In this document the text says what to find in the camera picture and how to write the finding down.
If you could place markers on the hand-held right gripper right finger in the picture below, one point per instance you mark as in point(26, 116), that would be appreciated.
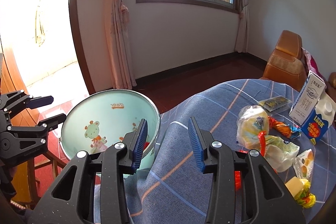
point(195, 145)

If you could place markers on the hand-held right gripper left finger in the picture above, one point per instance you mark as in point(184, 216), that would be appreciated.
point(139, 145)

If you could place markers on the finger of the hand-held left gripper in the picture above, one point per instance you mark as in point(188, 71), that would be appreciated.
point(53, 120)
point(42, 101)

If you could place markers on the mint green cartoon bin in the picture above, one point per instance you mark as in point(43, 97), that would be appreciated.
point(105, 113)

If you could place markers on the clear pale bread bag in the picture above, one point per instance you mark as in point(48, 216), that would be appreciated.
point(281, 153)

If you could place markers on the orange and blue candy wrapper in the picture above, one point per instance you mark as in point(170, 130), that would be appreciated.
point(283, 128)

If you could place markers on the small white snack packet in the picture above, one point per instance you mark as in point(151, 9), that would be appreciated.
point(304, 165)

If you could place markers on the yellow wrapper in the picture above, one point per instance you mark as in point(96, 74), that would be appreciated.
point(307, 197)

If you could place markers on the person's left forearm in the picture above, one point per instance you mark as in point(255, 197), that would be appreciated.
point(8, 187)

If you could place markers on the wooden stool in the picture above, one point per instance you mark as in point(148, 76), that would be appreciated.
point(32, 182)

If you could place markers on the blue plaid tablecloth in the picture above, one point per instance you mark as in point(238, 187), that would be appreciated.
point(183, 113)

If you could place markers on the dark clear snack packet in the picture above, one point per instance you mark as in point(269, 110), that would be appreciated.
point(274, 103)

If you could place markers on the pink long curtain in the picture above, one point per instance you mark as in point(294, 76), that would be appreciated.
point(118, 43)

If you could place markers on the tall white milk carton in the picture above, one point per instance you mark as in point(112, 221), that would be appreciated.
point(307, 100)

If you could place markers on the brown leather chaise sofa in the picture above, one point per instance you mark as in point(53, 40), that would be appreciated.
point(284, 61)

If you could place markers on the blue gable-top carton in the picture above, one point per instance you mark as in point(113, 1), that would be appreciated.
point(317, 124)

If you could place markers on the pale narrow curtain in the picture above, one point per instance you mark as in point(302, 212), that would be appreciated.
point(242, 16)

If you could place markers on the pink floral pillow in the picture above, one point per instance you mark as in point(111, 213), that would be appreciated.
point(312, 62)

